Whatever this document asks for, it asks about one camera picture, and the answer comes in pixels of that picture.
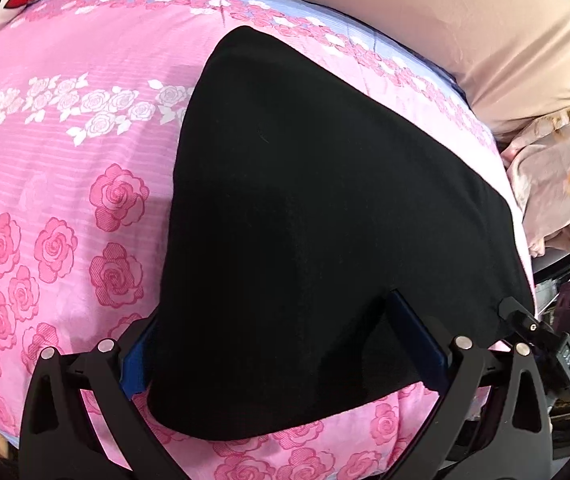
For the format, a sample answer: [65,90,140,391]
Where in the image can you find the beige bed sheet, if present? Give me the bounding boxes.
[87,0,570,136]

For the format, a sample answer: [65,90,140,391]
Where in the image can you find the black pants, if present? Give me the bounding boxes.
[146,25,536,442]

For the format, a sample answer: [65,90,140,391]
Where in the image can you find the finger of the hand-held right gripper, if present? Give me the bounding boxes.
[498,297,553,343]

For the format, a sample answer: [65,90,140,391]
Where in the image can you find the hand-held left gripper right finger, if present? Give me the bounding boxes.
[387,290,552,480]

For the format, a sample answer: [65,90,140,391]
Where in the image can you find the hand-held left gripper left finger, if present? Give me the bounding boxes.
[19,317,186,480]

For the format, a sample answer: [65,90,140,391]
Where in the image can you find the pink rose print blanket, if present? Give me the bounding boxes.
[0,0,536,480]

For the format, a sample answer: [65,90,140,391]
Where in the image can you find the pale floral quilt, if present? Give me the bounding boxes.
[502,105,570,259]

